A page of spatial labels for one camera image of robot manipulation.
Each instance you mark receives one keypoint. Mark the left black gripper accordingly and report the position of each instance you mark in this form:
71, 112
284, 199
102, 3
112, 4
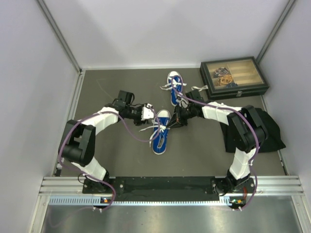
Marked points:
138, 122

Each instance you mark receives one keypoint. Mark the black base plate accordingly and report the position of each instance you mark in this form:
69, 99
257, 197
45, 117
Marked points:
177, 188

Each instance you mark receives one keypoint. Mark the black glass-lid jewelry box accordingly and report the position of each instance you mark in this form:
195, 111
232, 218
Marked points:
233, 78

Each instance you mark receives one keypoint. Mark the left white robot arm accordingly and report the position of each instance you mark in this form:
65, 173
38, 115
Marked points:
77, 145

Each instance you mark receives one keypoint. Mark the aluminium frame rail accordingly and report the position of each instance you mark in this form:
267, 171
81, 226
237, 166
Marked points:
266, 185

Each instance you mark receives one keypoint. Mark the grey slotted cable duct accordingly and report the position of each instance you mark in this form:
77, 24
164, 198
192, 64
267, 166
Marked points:
103, 201

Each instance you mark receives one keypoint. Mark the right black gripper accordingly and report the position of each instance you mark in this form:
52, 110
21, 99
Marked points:
175, 122

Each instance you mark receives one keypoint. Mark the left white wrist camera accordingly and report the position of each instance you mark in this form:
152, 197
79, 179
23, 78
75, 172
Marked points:
147, 112

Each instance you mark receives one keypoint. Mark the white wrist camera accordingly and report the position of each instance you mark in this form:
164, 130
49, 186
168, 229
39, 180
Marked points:
182, 102
147, 112

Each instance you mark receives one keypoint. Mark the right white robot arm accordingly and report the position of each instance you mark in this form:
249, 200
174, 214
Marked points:
245, 128

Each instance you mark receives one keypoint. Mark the blue sneaker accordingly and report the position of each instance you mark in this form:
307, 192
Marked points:
174, 85
160, 131

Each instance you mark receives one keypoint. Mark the black cloth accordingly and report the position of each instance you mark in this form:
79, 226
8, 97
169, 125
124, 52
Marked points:
273, 142

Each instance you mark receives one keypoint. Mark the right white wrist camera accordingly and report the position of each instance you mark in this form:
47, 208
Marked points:
182, 102

